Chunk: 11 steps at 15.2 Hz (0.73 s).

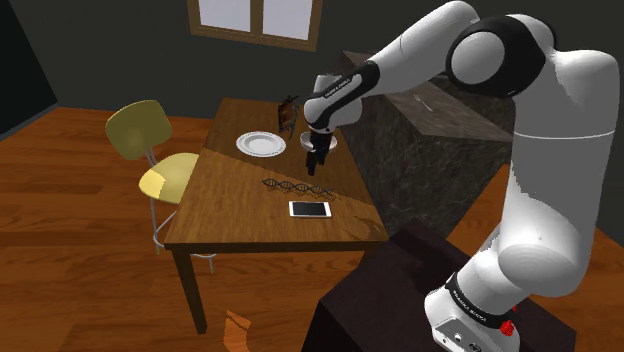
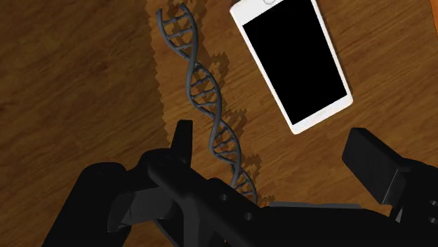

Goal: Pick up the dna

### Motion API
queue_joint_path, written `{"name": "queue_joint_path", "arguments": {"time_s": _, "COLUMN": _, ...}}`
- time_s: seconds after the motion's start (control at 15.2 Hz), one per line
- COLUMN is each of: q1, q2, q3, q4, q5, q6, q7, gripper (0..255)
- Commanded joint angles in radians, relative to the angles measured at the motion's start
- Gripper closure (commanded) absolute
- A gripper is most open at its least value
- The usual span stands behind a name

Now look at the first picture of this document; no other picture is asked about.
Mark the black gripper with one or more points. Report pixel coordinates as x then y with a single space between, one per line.
314 151

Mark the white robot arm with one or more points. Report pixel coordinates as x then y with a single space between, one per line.
556 146

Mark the grey bowl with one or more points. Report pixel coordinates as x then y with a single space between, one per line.
333 143

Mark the dark double helix model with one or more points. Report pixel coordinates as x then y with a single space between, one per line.
297 187

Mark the dark framed picture stand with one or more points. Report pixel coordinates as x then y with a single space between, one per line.
286 116

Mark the white round plate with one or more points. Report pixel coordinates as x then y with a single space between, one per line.
261 144

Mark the white tablet with black screen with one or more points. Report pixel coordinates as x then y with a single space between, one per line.
310 209

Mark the brown wooden table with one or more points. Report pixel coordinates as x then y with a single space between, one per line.
234 204

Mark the dark marble counter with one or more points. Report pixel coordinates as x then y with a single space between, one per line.
424 156

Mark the silver fork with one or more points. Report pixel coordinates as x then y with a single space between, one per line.
422 101

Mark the wooden framed window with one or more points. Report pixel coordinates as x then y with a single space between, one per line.
256 19

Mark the yellow chair with metal legs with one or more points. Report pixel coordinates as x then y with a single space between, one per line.
161 175

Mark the dark robot stand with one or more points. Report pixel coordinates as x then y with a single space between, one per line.
390 297

